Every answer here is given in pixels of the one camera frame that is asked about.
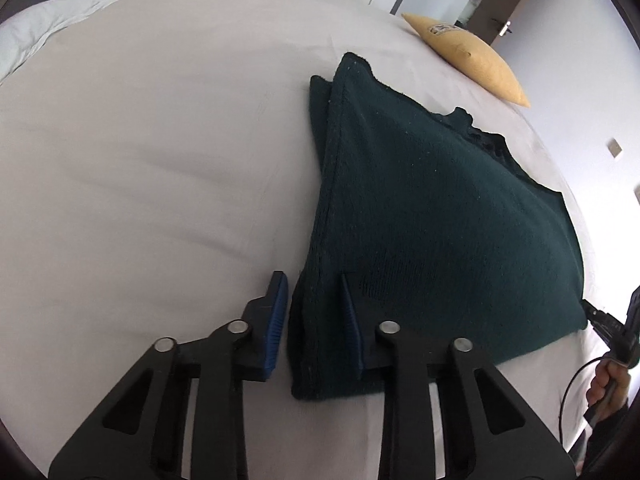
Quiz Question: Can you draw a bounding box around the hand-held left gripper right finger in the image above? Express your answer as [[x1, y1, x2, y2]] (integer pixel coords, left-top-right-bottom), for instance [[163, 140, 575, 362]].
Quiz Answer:
[[340, 273, 577, 480]]

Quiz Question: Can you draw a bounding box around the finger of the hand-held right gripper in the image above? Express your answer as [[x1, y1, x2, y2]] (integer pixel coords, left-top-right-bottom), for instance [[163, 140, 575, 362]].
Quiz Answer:
[[581, 298, 627, 347]]

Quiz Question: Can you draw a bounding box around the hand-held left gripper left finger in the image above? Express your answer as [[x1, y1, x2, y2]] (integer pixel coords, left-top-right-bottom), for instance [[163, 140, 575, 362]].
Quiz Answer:
[[47, 270, 290, 480]]

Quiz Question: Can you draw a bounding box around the dark green sweater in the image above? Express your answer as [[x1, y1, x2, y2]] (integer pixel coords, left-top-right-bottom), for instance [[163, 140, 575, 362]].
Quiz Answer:
[[290, 51, 589, 402]]

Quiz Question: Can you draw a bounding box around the person's right hand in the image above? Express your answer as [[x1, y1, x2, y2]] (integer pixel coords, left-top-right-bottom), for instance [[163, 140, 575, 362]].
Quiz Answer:
[[585, 352, 632, 423]]

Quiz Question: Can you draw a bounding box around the yellow pillow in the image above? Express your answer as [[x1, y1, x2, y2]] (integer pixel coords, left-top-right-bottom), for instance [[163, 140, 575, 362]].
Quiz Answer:
[[401, 12, 531, 108]]

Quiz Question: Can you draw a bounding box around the white duvet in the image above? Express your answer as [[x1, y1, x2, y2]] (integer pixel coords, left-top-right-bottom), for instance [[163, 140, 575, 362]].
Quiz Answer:
[[0, 0, 162, 86]]

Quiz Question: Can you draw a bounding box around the black cable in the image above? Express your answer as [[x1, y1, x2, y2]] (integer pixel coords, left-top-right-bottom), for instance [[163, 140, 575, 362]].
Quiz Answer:
[[557, 356, 610, 452]]

